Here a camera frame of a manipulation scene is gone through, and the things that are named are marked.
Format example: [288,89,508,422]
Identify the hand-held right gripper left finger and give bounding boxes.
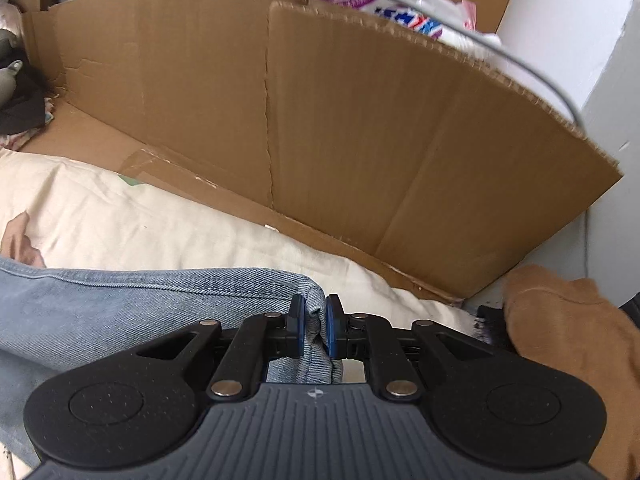
[135,294,307,403]

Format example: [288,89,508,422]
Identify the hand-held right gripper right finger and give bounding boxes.
[326,294,501,403]

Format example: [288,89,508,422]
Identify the light blue jeans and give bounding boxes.
[0,257,346,471]

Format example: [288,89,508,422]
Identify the cream bear print bed sheet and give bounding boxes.
[0,147,476,386]

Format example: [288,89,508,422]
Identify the flattened brown cardboard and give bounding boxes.
[20,0,625,303]

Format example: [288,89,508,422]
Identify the folded brown garment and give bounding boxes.
[500,264,640,480]

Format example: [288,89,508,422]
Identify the patterned cloth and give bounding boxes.
[0,95,56,151]

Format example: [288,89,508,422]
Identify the grey neck pillow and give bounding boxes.
[0,30,25,106]

